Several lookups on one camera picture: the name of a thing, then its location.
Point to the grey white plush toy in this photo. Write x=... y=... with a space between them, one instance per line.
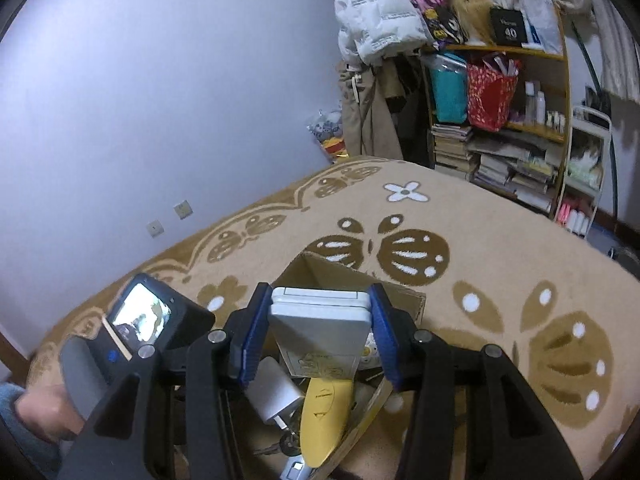
x=325 y=125

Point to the white charger cube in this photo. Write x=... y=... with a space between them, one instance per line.
x=272 y=390

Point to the white trolley cart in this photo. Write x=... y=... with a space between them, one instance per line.
x=590 y=115

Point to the white rectangular case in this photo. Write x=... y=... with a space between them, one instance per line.
x=320 y=330

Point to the pale green packets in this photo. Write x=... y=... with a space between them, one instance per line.
x=582 y=175

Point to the person's left forearm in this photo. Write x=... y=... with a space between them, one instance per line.
x=20 y=450

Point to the black box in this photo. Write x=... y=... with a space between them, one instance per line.
x=507 y=27

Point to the red patterned bag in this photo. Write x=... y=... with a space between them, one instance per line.
x=490 y=97

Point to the beige patterned blanket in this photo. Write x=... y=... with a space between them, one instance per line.
x=475 y=220

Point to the black pink printed bag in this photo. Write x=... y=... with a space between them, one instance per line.
x=437 y=12

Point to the yellow oval plastic device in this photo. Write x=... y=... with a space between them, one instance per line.
x=325 y=420

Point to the cream hanging cloth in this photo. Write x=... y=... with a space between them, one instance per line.
x=615 y=25

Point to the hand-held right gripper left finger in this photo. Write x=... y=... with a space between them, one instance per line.
x=252 y=330

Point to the person's left hand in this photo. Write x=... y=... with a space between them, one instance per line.
x=47 y=410

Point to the beige coat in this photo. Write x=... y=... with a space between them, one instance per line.
x=360 y=120

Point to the stack of books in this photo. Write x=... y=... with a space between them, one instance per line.
x=450 y=147

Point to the white remote control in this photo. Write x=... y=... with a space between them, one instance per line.
x=370 y=349

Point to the bunch of keys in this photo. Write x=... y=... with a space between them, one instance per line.
x=287 y=444

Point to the white fluffy toy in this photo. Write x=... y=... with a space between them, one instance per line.
x=585 y=155

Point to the wooden shelf unit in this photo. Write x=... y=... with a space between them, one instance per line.
x=500 y=50

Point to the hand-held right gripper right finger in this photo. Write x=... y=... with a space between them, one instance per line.
x=382 y=335

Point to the blond wig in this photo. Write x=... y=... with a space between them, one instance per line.
x=472 y=15

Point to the dark hanging clothes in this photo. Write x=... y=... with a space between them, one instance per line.
x=410 y=125

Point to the row of small pink bottles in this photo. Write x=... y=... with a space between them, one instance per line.
x=575 y=220

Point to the teal storage box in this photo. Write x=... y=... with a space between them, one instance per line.
x=447 y=90

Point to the cardboard box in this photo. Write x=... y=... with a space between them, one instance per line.
x=405 y=305

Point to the white puffer jacket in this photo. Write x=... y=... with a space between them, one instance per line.
x=370 y=10

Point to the wall socket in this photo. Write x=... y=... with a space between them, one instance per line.
x=183 y=210
x=155 y=229

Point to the white plastic bag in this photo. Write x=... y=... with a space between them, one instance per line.
x=540 y=15

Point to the row of cosmetic bottles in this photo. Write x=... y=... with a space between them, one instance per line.
x=540 y=110

